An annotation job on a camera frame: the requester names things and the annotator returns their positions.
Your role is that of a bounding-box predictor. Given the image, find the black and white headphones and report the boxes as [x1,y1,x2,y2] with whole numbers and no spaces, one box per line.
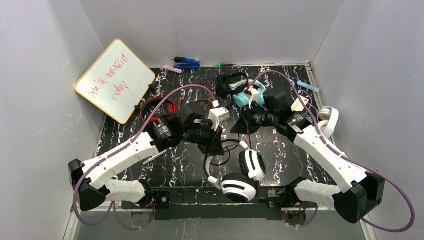
[203,139,267,204]

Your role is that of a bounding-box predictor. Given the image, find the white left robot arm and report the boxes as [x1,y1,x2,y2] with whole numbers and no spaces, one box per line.
[68,107,230,211]

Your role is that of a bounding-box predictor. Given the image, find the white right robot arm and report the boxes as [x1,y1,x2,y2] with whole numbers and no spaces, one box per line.
[230,89,386,224]

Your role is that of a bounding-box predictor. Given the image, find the teal headphones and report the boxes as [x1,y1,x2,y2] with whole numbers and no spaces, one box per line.
[215,72,267,108]

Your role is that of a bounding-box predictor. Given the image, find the white beige headphones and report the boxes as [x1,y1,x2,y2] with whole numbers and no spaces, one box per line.
[318,106,340,139]

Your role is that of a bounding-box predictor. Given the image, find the small white labelled box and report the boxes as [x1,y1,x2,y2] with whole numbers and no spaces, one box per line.
[291,96,310,112]

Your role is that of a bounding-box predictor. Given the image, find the light blue marker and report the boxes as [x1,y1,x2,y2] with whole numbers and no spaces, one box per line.
[297,80,320,93]

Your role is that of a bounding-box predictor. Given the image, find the white green capped pen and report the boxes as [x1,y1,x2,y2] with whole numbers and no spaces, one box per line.
[143,149,168,166]

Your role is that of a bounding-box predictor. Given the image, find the pink marker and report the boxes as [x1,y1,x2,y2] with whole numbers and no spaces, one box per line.
[163,65,183,74]

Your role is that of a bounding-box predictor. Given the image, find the green capped marker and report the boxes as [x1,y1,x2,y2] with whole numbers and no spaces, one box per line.
[214,63,238,68]

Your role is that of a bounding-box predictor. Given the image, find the blue stapler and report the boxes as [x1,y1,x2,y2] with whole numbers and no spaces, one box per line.
[173,56,201,70]

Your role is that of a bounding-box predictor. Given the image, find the yellow framed whiteboard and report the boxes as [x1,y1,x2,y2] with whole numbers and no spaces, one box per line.
[74,38,156,124]

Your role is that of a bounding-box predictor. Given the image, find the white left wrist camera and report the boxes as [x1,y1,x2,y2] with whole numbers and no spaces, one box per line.
[207,107,230,132]

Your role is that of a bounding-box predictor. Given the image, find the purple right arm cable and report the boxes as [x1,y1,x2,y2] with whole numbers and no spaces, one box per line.
[253,70,416,233]

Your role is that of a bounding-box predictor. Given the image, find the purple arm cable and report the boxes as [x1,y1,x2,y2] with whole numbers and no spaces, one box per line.
[253,70,416,233]
[72,84,220,231]

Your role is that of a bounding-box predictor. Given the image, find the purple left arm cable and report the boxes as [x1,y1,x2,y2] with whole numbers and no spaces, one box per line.
[72,84,220,231]

